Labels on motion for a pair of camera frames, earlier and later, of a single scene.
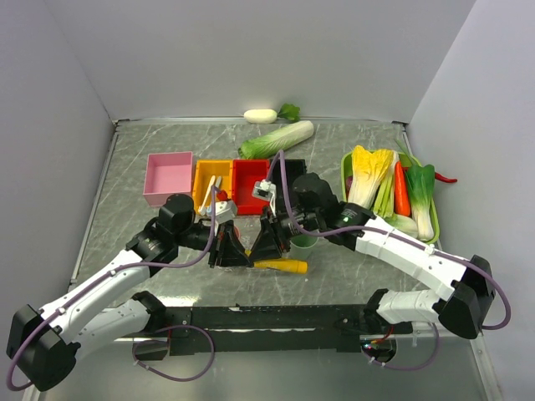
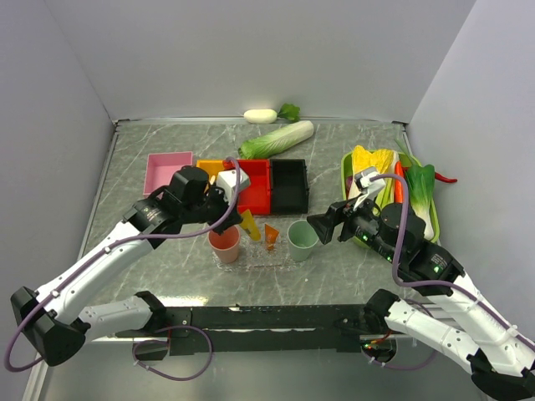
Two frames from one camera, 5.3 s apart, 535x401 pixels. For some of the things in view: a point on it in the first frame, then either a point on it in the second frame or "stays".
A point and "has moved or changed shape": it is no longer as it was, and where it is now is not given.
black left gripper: x=230 y=252 to x=225 y=206
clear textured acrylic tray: x=204 y=274 has moved or changed shape
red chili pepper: x=442 y=178 stays
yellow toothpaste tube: x=286 y=265 to x=248 y=225
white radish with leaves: x=269 y=116 stays
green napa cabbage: x=265 y=145 stays
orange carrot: x=402 y=204 stays
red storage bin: x=246 y=172 stays
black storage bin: x=294 y=168 stays
